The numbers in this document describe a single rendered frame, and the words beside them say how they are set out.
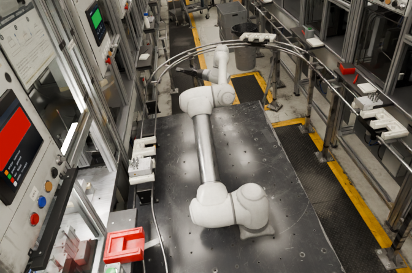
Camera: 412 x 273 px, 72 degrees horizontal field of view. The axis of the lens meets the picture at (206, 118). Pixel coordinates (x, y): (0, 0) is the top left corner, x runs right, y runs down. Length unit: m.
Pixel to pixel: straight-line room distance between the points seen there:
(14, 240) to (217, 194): 0.86
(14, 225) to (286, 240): 1.19
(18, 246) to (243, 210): 0.91
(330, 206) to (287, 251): 1.09
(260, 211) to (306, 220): 0.33
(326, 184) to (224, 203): 1.46
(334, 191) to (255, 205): 1.38
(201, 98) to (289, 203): 0.77
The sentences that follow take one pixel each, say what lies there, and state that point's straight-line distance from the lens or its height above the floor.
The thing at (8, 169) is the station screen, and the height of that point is 1.60.
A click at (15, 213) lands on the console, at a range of 0.93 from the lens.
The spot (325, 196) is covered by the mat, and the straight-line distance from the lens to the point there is 2.66.
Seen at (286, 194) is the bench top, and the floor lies 0.68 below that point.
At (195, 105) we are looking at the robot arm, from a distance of 1.55.
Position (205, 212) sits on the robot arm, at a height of 0.90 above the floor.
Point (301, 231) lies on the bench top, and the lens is 1.64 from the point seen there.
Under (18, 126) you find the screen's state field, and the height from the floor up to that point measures 1.65.
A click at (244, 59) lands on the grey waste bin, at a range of 4.28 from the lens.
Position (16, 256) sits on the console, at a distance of 0.94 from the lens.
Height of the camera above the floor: 2.07
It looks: 37 degrees down
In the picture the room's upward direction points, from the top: 9 degrees counter-clockwise
